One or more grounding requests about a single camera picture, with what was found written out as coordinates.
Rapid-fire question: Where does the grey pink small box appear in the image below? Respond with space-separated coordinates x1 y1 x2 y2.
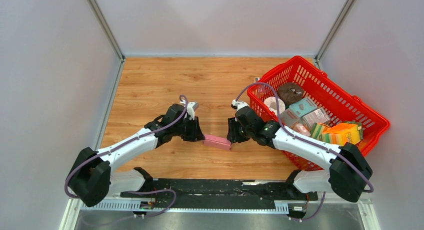
279 109 300 128

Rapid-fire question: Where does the red plastic basket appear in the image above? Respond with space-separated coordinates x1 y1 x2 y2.
260 56 391 156

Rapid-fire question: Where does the pink paper box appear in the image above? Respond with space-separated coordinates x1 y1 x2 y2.
203 134 232 151

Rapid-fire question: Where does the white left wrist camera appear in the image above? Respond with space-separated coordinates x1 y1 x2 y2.
186 101 199 120

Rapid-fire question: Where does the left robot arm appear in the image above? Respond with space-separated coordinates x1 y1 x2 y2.
65 102 205 207

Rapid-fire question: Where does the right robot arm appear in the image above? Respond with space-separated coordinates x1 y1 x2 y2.
227 102 374 202

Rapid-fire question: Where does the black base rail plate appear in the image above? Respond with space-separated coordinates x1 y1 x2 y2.
141 178 318 210

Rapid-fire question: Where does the pink white small box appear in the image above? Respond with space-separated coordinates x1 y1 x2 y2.
300 107 330 130

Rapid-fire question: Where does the orange yellow sponge pack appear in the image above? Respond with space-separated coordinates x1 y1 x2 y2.
318 121 364 146

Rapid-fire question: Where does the pink white round pack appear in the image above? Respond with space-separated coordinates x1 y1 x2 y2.
292 122 311 137

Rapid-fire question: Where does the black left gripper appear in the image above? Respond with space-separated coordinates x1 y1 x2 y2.
172 116 206 142

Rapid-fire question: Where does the white tissue roll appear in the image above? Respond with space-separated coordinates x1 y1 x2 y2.
263 96 286 116

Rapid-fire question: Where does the green yellow sponge stack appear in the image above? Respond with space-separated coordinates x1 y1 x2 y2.
310 123 330 139

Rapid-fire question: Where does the teal small box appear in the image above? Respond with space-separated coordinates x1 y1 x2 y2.
288 97 318 118

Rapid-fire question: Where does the brown round cookie pack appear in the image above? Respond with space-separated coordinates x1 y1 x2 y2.
277 82 304 107

